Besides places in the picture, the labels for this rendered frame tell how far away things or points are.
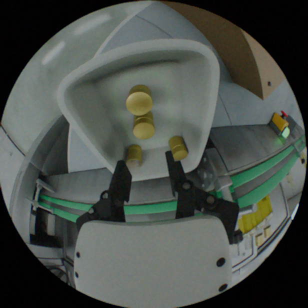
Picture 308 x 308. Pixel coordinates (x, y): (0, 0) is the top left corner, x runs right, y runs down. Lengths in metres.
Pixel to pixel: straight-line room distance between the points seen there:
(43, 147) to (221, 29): 0.89
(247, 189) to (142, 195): 0.26
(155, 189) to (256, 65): 0.32
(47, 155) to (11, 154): 2.80
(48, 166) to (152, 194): 0.72
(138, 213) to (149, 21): 0.40
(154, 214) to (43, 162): 0.74
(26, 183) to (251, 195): 0.92
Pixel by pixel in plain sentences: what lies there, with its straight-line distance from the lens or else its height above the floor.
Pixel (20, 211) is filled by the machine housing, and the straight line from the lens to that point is 0.76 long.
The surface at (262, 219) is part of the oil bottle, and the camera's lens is 0.44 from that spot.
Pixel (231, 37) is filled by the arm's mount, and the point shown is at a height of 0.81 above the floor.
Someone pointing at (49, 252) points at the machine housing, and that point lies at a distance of 0.88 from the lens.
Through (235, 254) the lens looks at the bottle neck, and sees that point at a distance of 0.41.
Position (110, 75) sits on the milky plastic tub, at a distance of 0.17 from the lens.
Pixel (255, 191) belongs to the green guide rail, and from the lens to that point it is 0.26.
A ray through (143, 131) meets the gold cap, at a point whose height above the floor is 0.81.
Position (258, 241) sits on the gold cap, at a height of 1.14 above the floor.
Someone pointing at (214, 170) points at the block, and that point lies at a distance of 0.20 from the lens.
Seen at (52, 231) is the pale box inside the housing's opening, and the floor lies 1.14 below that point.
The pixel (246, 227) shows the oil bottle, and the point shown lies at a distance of 0.38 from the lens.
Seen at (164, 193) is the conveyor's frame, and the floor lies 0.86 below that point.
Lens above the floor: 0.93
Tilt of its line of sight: 38 degrees down
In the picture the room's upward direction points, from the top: 174 degrees clockwise
